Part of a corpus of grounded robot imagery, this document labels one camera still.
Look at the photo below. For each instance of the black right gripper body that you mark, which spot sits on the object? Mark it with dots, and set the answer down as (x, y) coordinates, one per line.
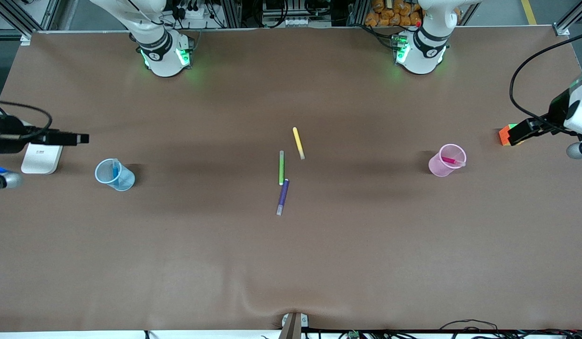
(7, 134)

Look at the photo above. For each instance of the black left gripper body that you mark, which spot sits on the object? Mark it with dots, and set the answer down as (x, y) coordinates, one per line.
(556, 111)

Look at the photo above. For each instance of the blue marker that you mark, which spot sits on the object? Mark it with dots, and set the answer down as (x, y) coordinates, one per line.
(115, 170)

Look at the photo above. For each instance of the pink marker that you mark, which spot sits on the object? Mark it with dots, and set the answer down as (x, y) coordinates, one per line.
(453, 161)

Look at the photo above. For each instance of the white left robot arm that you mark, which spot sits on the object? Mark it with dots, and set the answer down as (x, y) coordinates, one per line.
(425, 47)

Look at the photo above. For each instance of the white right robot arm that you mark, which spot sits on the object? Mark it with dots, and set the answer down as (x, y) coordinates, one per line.
(159, 52)

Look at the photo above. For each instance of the colourful puzzle cube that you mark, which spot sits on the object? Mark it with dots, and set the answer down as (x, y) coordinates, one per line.
(504, 135)

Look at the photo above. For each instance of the white lamp stand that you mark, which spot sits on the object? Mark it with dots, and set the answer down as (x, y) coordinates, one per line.
(41, 160)

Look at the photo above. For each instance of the blue mesh cup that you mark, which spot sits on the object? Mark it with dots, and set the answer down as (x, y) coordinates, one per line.
(124, 181)

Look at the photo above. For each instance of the pink mesh cup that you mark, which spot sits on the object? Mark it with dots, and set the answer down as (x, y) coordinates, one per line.
(439, 167)

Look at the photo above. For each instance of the orange snack bags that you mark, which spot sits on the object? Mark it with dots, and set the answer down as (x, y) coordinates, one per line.
(390, 14)

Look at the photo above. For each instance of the white power strip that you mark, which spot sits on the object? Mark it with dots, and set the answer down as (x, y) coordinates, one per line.
(194, 13)

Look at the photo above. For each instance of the green marker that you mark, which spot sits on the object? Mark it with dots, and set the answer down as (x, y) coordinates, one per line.
(281, 167)

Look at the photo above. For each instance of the yellow marker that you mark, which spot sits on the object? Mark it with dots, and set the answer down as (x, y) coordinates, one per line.
(298, 141)

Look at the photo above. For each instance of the purple marker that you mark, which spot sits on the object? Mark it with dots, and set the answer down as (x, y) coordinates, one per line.
(283, 195)

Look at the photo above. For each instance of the aluminium frame post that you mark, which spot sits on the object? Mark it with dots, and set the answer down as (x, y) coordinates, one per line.
(18, 21)
(571, 21)

